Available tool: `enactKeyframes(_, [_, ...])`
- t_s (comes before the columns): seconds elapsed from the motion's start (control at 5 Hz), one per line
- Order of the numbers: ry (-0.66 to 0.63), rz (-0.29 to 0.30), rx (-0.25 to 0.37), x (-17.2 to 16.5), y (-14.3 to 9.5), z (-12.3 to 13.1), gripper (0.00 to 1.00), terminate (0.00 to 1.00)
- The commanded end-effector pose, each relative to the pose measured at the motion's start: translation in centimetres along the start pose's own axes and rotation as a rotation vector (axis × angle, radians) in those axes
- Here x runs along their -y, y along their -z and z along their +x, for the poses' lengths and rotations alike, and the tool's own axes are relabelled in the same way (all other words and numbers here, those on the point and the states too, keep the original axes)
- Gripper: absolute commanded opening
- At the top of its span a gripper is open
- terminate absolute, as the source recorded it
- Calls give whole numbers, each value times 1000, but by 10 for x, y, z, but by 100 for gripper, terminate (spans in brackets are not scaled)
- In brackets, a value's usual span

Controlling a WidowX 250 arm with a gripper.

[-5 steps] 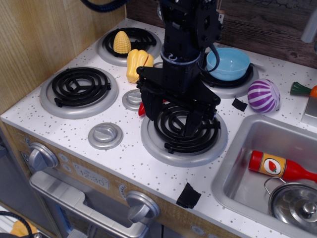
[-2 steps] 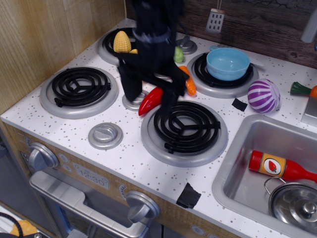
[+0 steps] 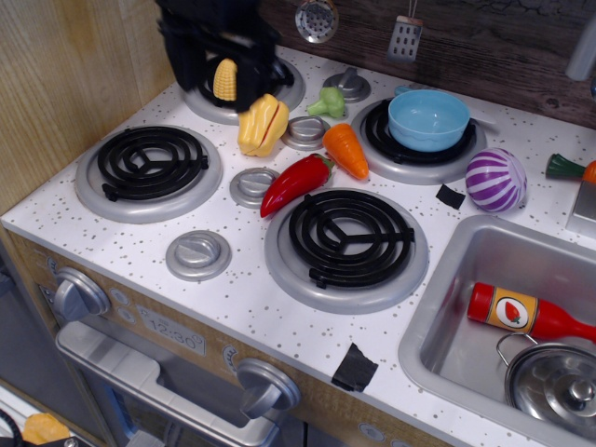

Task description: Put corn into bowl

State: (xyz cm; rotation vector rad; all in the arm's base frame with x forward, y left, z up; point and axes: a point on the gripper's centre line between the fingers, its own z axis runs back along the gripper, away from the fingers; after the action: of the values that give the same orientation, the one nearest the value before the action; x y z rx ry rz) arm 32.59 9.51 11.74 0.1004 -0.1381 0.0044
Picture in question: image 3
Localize silver stovetop knob middle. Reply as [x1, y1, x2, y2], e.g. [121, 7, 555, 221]
[229, 167, 279, 210]

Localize black burner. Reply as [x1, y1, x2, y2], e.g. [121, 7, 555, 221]
[183, 57, 305, 125]
[75, 126, 223, 224]
[352, 100, 487, 185]
[264, 188, 429, 315]

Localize silver stovetop knob back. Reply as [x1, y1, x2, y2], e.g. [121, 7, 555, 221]
[323, 67, 372, 103]

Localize orange toy carrot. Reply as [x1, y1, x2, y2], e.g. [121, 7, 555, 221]
[322, 123, 369, 180]

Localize hanging silver skimmer spoon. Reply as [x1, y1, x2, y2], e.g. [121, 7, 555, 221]
[294, 0, 339, 44]

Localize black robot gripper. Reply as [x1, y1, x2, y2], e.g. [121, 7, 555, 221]
[157, 1, 279, 113]

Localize silver oven knob right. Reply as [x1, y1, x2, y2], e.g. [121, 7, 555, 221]
[237, 358, 302, 419]

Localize light blue plastic bowl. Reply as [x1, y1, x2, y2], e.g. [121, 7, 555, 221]
[387, 87, 471, 153]

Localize yellow toy corn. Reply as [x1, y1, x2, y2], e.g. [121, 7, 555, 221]
[212, 59, 237, 102]

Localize black tape piece front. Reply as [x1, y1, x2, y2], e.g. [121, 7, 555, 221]
[332, 343, 378, 392]

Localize steel toy pot with lid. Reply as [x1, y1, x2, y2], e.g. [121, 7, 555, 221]
[495, 332, 595, 439]

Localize front right black burner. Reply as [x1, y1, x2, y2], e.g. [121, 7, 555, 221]
[264, 188, 429, 315]

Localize silver oven door handle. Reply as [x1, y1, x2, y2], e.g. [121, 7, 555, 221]
[56, 322, 279, 446]

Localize purple striped toy onion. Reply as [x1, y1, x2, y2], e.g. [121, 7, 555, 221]
[465, 148, 527, 212]

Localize back left black burner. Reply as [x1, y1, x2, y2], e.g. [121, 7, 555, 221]
[183, 57, 305, 125]

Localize yellow object lower left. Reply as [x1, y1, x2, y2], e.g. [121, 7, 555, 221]
[22, 413, 71, 445]

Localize silver stovetop knob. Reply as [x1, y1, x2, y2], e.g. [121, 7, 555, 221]
[166, 230, 232, 282]
[323, 67, 372, 103]
[229, 167, 279, 210]
[281, 116, 331, 151]

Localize red toy ketchup bottle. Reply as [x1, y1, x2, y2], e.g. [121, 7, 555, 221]
[467, 282, 595, 343]

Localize silver oven knob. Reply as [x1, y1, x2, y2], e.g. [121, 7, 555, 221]
[53, 267, 111, 321]
[237, 358, 302, 419]

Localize green toy broccoli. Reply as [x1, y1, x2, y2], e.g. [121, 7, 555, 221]
[306, 87, 345, 118]

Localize red toy chili pepper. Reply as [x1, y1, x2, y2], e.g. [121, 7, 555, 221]
[260, 154, 334, 218]

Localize hanging silver spatula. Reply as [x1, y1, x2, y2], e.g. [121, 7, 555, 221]
[386, 1, 424, 63]

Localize yellow toy bell pepper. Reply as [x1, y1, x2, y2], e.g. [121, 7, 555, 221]
[237, 94, 290, 157]

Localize silver toy sink basin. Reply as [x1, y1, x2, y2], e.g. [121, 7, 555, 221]
[399, 216, 595, 446]

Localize back right black burner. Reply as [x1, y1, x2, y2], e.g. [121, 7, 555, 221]
[352, 100, 487, 185]

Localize toy carrot with green top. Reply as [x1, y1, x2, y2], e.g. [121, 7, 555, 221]
[546, 154, 596, 183]

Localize black tape piece back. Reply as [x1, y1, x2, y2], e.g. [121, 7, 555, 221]
[436, 184, 466, 210]

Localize silver oven knob left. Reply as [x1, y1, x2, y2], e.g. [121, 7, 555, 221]
[53, 267, 111, 321]

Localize silver stovetop knob upper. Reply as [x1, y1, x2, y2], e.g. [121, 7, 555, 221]
[281, 116, 331, 151]

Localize silver stovetop knob front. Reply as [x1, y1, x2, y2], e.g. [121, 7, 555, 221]
[166, 230, 232, 282]

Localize front left black burner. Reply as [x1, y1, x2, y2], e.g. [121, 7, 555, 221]
[75, 126, 223, 224]

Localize black tape piece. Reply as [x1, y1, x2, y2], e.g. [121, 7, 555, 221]
[332, 343, 378, 392]
[436, 184, 466, 210]

